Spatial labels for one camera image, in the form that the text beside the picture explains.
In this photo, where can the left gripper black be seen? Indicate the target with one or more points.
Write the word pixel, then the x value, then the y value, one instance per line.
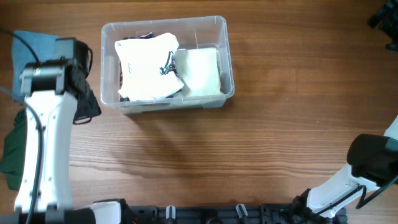
pixel 91 109

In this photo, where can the blue towel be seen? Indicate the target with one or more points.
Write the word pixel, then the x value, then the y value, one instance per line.
pixel 43 46

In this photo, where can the white t-shirt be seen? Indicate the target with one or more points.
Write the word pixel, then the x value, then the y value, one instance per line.
pixel 143 68

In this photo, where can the green garment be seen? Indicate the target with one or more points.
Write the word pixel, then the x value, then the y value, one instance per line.
pixel 12 163

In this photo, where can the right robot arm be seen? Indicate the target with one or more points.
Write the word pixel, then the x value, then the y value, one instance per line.
pixel 370 169

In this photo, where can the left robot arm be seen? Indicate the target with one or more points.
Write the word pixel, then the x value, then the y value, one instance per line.
pixel 56 95

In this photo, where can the plaid flannel shirt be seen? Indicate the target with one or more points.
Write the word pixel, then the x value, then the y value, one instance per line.
pixel 169 67

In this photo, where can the cream folded cloth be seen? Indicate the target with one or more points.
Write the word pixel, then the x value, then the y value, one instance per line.
pixel 198 69

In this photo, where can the clear plastic storage bin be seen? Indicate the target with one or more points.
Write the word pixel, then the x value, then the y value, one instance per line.
pixel 191 33

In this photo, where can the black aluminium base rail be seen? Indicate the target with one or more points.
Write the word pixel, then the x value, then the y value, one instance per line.
pixel 240 214

